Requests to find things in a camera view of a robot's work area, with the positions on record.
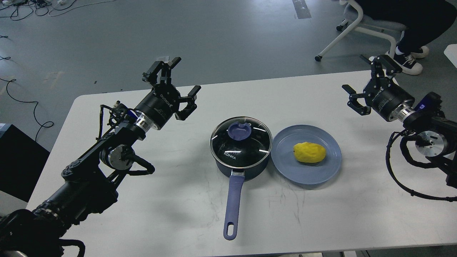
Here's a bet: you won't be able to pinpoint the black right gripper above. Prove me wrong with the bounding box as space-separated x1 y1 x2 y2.
342 54 415 122

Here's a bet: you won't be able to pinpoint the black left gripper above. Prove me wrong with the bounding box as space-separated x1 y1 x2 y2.
135 57 201 130

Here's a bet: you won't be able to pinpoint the glass lid blue knob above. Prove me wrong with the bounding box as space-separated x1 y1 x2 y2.
210 116 273 169

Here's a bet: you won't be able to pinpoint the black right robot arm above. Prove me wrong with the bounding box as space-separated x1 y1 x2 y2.
342 54 457 202

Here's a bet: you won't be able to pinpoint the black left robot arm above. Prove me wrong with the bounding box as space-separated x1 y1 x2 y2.
1 57 201 257

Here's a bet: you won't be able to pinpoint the white floor tape marker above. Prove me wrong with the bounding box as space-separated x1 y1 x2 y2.
156 56 170 63

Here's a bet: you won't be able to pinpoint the white office chair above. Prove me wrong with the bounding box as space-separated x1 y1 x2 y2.
314 0 407 62

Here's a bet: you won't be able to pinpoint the seated person in black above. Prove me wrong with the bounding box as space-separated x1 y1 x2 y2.
356 0 456 75

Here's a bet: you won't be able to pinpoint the blue plate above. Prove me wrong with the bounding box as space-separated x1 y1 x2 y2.
271 124 342 185

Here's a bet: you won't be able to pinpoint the black box at left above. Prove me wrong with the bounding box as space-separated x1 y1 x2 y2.
0 123 50 202

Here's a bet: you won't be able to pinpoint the blue saucepan with handle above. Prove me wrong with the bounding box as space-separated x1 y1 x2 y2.
210 116 273 241

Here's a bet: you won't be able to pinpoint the black floor cables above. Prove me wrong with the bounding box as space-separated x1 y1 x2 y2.
0 0 118 143

